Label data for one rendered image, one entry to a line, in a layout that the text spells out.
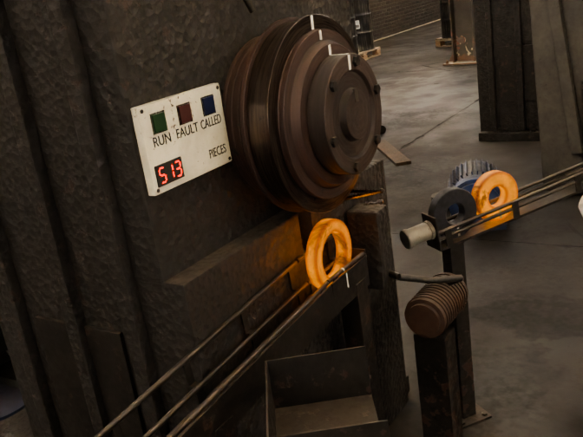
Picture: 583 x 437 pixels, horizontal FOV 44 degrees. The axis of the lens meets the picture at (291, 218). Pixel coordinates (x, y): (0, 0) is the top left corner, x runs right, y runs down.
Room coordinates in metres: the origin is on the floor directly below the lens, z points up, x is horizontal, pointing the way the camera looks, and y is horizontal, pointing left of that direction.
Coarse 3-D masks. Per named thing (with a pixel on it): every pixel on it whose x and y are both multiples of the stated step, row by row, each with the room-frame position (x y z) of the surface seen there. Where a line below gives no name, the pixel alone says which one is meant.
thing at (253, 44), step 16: (256, 48) 1.63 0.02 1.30; (240, 64) 1.68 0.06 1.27; (240, 80) 1.64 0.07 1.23; (224, 96) 1.65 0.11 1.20; (240, 96) 1.62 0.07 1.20; (224, 112) 1.64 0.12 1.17; (240, 112) 1.57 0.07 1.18; (240, 128) 1.61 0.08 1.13; (240, 144) 1.61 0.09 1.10; (240, 160) 1.63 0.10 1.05; (240, 176) 1.66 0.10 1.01; (256, 176) 1.57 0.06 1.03; (256, 192) 1.71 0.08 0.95; (288, 208) 1.66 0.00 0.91
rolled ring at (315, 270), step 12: (324, 228) 1.70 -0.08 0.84; (336, 228) 1.74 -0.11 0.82; (312, 240) 1.68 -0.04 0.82; (324, 240) 1.69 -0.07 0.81; (336, 240) 1.79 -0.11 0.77; (348, 240) 1.79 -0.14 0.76; (312, 252) 1.66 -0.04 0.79; (336, 252) 1.79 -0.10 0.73; (348, 252) 1.78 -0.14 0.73; (312, 264) 1.66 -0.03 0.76; (336, 264) 1.77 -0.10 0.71; (312, 276) 1.66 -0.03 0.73; (324, 276) 1.68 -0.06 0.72
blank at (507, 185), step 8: (488, 176) 2.07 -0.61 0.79; (496, 176) 2.08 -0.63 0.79; (504, 176) 2.08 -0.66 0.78; (480, 184) 2.06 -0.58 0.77; (488, 184) 2.06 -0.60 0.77; (496, 184) 2.07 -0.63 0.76; (504, 184) 2.08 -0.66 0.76; (512, 184) 2.09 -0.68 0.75; (472, 192) 2.07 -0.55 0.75; (480, 192) 2.05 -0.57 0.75; (488, 192) 2.06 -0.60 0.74; (504, 192) 2.09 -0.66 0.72; (512, 192) 2.09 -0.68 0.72; (480, 200) 2.05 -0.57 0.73; (488, 200) 2.06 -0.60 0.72; (504, 200) 2.09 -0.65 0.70; (480, 208) 2.05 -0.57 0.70; (488, 208) 2.06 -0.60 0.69; (504, 208) 2.08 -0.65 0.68; (488, 216) 2.06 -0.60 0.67; (504, 216) 2.08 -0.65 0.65
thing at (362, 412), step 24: (288, 360) 1.28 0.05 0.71; (312, 360) 1.28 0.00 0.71; (336, 360) 1.28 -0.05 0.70; (360, 360) 1.28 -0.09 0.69; (288, 384) 1.28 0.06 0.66; (312, 384) 1.28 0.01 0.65; (336, 384) 1.28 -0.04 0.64; (360, 384) 1.28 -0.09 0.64; (288, 408) 1.28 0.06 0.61; (312, 408) 1.27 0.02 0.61; (336, 408) 1.25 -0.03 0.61; (360, 408) 1.24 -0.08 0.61; (288, 432) 1.21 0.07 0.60; (312, 432) 1.03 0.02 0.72; (336, 432) 1.03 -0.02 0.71; (360, 432) 1.03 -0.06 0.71; (384, 432) 1.03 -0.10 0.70
